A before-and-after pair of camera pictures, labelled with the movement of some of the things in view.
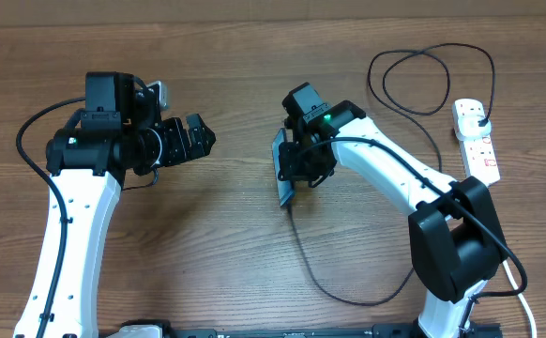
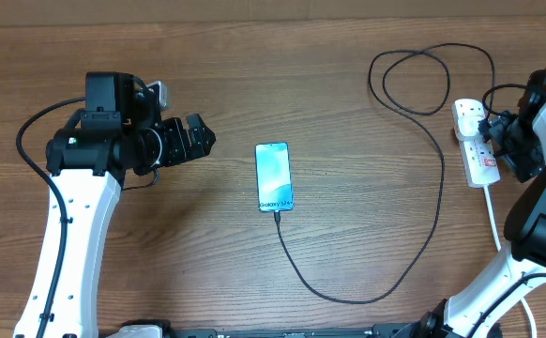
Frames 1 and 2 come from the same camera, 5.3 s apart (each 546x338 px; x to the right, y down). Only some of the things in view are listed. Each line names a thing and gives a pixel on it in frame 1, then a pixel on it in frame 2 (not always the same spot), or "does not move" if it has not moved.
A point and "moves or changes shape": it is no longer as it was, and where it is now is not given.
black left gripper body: [174, 148] does not move
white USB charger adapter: [467, 128] does not move
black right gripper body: [300, 164] -> [517, 145]
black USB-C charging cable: [386, 101] moves or changes shape
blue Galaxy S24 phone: [285, 188] moves or changes shape
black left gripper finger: [201, 137] does not move
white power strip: [478, 154] does not move
